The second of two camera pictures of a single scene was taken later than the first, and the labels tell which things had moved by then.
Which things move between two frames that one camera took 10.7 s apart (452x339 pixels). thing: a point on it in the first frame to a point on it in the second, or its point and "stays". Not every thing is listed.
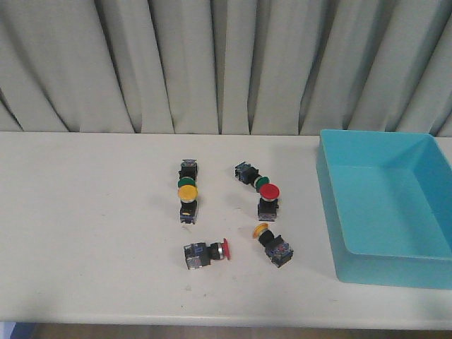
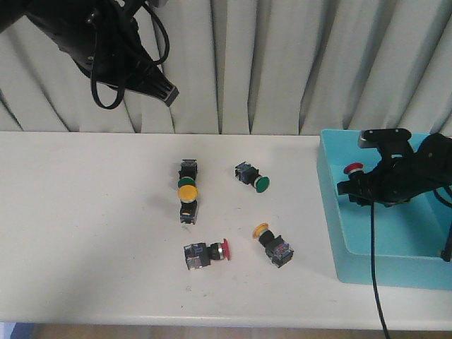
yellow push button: (279, 251) stays
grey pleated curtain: (227, 67) stays
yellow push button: (188, 194) stays
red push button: (268, 205) to (354, 167)
